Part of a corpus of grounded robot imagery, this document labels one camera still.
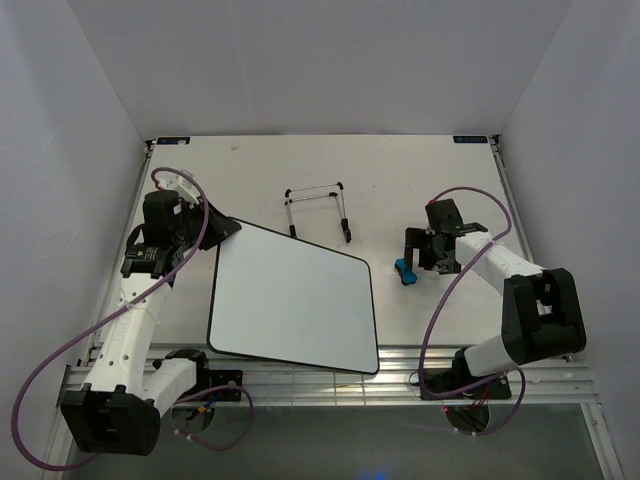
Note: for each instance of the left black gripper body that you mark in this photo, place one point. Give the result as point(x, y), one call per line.
point(190, 231)

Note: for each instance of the black wire whiteboard stand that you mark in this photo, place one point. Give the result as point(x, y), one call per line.
point(312, 198)

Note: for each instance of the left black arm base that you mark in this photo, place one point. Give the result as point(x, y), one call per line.
point(220, 385)

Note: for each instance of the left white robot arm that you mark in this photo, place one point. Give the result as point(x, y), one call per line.
point(118, 409)

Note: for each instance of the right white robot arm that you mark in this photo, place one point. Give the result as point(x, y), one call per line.
point(541, 315)

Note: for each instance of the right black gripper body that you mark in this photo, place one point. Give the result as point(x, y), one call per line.
point(441, 262)

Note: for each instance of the right blue corner label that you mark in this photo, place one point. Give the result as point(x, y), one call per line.
point(470, 139)

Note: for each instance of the blue corner label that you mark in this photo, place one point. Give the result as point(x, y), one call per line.
point(470, 139)
point(173, 141)

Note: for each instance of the blue whiteboard eraser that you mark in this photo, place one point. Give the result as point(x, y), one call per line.
point(406, 275)

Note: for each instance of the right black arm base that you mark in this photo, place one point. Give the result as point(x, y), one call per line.
point(458, 376)

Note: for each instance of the white whiteboard black frame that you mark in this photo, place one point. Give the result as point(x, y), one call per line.
point(278, 298)

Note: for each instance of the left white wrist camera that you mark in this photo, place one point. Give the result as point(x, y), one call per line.
point(180, 184)

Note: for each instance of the left blue corner label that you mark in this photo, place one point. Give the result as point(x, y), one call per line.
point(173, 141)

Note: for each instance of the aluminium rail frame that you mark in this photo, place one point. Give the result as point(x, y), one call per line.
point(388, 181)

